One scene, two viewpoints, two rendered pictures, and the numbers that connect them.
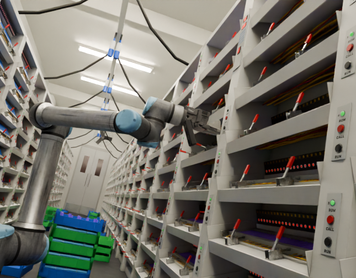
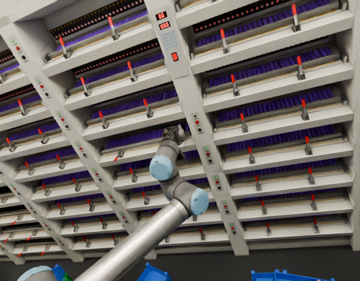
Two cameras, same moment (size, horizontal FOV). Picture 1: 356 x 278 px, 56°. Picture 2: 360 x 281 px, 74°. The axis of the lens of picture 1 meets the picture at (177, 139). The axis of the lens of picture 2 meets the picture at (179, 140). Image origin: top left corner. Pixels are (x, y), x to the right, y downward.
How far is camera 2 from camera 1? 1.47 m
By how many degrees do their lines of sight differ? 68
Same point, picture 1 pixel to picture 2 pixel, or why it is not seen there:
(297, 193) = (331, 155)
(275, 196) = (307, 159)
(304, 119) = (326, 120)
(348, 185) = not seen: outside the picture
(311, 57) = (321, 81)
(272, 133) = (288, 129)
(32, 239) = not seen: outside the picture
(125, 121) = (203, 205)
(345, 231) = not seen: outside the picture
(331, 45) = (344, 76)
